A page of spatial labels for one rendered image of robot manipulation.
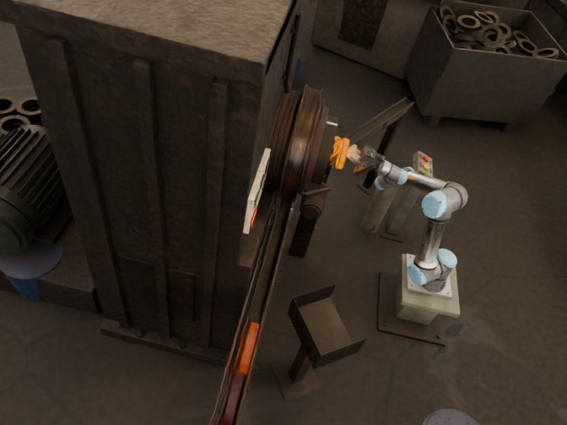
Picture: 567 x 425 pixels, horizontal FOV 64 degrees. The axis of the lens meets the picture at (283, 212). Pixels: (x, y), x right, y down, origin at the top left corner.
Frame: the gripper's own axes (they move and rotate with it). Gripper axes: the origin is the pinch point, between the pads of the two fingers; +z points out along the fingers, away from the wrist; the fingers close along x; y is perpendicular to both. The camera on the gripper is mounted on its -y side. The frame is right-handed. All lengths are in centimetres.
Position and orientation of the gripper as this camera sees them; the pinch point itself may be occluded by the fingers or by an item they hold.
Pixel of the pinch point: (343, 150)
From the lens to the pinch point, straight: 233.1
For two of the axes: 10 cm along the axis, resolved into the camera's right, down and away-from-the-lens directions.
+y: 4.3, -5.6, -7.1
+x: -1.8, 7.2, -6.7
